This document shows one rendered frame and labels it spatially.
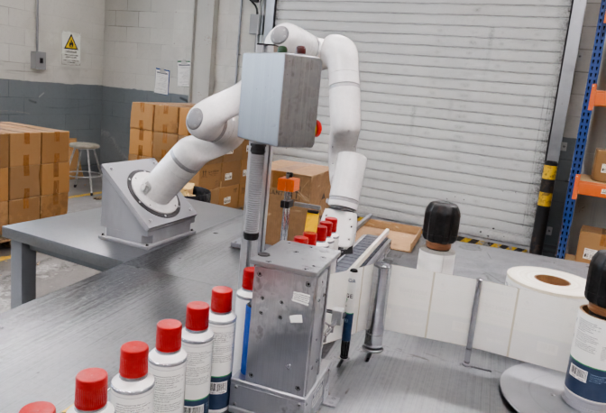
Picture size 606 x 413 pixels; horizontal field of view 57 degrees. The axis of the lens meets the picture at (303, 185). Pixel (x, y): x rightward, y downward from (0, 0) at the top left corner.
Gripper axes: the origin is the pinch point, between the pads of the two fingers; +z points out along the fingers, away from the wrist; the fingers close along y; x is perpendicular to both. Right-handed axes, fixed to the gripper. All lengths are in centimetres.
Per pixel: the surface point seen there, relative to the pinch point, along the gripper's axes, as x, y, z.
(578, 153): 311, 100, -132
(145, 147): 292, -271, -83
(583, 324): -38, 56, 3
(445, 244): -15.3, 29.7, -9.3
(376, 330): -29.8, 19.7, 12.3
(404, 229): 95, 6, -24
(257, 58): -46, -13, -38
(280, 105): -49, -5, -28
